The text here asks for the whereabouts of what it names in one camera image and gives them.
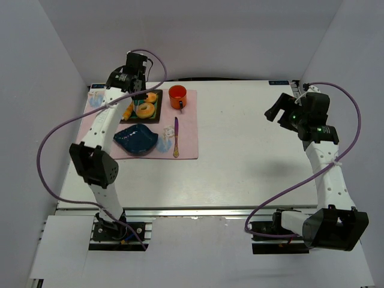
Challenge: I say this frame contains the oblong orange bread roll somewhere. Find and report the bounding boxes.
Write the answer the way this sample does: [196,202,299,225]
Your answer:
[122,102,134,121]

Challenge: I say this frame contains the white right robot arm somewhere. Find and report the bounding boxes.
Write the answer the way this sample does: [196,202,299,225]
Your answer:
[265,92,369,251]

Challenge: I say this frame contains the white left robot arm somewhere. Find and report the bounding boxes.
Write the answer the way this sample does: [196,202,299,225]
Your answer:
[70,52,148,223]

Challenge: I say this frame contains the small round bun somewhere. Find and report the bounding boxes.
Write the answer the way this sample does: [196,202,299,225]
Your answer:
[145,92,158,104]

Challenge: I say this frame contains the orange mug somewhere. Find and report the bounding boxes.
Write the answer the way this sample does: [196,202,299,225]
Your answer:
[168,85,187,110]

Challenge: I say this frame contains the black square tray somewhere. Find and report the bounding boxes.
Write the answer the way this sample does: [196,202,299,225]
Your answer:
[120,89,163,124]

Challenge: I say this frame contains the pink printed placemat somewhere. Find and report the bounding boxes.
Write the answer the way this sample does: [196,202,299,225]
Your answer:
[76,89,199,160]

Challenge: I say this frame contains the dark blue leaf plate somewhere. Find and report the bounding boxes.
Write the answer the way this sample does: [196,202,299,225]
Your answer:
[113,124,158,157]

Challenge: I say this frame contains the purple iridescent knife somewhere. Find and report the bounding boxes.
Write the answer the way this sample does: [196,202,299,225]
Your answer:
[173,117,179,158]

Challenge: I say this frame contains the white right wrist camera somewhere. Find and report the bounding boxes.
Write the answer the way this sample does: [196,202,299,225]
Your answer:
[302,83,320,95]

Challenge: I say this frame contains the glazed ring doughnut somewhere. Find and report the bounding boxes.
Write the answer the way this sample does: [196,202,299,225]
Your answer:
[136,103,155,119]

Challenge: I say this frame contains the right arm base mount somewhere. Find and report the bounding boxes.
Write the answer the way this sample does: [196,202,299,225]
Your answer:
[248,221,310,255]

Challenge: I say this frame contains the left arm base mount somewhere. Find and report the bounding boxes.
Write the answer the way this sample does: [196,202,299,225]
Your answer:
[88,220,152,251]

